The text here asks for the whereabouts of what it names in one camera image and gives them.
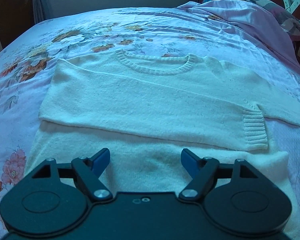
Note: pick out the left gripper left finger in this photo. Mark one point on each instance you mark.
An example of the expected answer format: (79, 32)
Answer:
(87, 172)

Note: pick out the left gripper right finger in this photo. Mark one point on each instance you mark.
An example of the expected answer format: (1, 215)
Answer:
(202, 171)

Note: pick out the white knit sweater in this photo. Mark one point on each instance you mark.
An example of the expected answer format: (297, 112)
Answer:
(146, 109)

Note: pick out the floral bed sheet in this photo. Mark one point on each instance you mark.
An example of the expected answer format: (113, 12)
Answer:
(27, 64)

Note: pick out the pink blanket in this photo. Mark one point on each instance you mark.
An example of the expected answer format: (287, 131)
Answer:
(276, 28)

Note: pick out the left side curtain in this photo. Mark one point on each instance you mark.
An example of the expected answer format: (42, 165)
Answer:
(41, 10)

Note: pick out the dark wooden door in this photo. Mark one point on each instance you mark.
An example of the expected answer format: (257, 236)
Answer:
(16, 17)

